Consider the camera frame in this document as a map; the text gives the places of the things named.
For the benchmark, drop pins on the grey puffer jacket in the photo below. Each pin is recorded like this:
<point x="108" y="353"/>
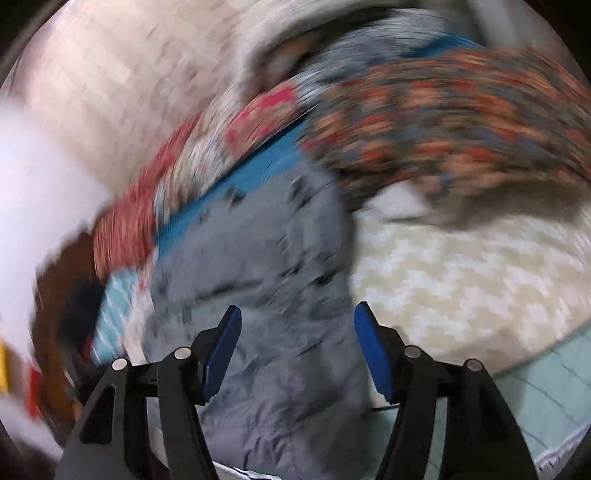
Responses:
<point x="277" y="277"/>

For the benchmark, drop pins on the teal wave print pillow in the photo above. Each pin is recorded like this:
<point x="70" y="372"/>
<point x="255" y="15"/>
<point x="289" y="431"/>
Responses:
<point x="115" y="314"/>

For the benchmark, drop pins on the zigzag patterned bed cover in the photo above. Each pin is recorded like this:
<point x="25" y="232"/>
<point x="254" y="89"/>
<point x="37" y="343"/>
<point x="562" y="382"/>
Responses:
<point x="461" y="286"/>

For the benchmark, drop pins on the beige patterned curtain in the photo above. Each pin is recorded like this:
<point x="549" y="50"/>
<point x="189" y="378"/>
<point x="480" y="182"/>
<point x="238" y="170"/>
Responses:
<point x="115" y="83"/>

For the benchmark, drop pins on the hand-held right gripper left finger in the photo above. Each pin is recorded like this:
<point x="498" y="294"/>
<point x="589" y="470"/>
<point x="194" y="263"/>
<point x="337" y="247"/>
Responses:
<point x="224" y="355"/>

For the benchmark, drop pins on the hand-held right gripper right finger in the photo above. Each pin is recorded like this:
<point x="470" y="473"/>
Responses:
<point x="371" y="355"/>

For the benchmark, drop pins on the navy fluffy garment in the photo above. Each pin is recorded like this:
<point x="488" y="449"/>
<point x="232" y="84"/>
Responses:
<point x="81" y="304"/>

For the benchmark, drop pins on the cream dash print blanket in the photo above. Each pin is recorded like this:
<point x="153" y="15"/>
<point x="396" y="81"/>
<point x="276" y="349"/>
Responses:
<point x="277" y="32"/>

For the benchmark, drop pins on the patchwork floral quilt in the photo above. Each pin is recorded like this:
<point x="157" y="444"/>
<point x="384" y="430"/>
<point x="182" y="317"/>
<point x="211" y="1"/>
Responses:
<point x="258" y="115"/>

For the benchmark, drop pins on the dark floral cloth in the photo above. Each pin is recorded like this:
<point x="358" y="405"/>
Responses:
<point x="438" y="120"/>

